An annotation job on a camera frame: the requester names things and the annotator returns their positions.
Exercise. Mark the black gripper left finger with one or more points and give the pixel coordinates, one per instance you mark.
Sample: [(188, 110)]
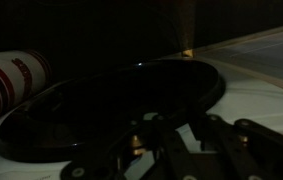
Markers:
[(141, 160)]

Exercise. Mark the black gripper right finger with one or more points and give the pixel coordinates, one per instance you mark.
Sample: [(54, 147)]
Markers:
[(247, 150)]

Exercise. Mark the wooden support leg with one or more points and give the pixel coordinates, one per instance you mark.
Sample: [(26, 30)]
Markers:
[(186, 33)]

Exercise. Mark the red and white cylinder can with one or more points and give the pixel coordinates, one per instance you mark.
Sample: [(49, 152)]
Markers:
[(11, 80)]

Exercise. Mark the white top-load washer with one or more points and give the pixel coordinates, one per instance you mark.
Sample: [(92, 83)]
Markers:
[(267, 56)]

